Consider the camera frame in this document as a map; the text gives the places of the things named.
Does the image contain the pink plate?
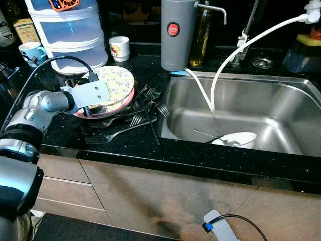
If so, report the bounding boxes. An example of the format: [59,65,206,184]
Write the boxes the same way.
[74,86,136,119]

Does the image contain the black sponge holder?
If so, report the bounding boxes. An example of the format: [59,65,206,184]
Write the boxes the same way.
[282,40,321,75]

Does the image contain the blue mug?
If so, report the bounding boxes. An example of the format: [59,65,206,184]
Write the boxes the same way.
[19,42,47,66]

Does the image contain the yellow carton box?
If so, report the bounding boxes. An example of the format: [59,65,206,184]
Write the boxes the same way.
[14,19,41,45]

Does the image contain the steel fork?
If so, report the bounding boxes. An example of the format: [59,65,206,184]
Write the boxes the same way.
[156,103,171,117]
[129,114,144,127]
[84,119,157,145]

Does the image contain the white tap fitting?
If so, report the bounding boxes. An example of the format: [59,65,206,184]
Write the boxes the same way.
[305,0,321,24]

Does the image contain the white hose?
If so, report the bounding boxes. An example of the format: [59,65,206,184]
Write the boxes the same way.
[185,13,321,113]

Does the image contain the round metal drain cap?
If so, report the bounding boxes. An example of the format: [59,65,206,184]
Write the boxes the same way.
[252,57,274,69]

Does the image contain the stainless steel sink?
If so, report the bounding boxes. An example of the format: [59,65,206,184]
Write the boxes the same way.
[158,70,321,157]

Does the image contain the white printed cup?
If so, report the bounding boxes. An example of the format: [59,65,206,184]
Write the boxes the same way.
[109,36,130,62]

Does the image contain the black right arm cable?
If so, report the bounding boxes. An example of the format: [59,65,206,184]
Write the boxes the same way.
[208,214,269,241]

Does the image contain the black chopstick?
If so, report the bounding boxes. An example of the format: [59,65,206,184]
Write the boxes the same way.
[145,98,161,146]

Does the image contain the dark metal kitchen faucet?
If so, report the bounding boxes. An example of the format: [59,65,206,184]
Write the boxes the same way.
[232,0,261,66]

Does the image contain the yellow sponge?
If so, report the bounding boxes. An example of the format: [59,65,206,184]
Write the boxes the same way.
[296,34,321,47]

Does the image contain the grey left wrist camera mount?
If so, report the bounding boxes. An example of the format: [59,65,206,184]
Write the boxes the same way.
[61,79,111,109]

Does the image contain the grey water filter with spout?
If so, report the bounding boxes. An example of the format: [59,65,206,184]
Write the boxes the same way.
[161,0,228,72]

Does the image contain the white stacked plastic container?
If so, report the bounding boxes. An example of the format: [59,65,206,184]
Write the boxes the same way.
[25,0,108,75]

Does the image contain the steel spoon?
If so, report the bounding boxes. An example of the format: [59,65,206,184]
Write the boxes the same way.
[195,130,241,147]

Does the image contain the white labelled bottle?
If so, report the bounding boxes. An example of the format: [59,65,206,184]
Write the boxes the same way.
[0,8,18,48]

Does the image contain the yellow oil bottle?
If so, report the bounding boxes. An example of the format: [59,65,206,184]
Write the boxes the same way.
[189,0,212,67]

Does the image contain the lemon print plate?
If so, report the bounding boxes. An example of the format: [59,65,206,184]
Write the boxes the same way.
[83,65,135,108]

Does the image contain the brown base cabinet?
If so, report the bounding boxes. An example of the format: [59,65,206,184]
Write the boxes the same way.
[31,152,321,241]

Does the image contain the white bowl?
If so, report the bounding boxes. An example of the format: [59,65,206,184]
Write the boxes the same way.
[212,132,257,149]

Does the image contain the orange plastic gadget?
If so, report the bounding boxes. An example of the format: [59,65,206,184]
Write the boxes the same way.
[49,0,81,12]

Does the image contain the olive camouflage cloth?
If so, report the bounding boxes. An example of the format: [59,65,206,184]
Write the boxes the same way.
[13,211,46,241]

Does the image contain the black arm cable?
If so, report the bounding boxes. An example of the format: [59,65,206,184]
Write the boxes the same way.
[208,214,269,241]
[0,55,99,134]

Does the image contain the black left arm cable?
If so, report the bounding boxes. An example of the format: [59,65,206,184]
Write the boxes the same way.
[0,55,99,134]

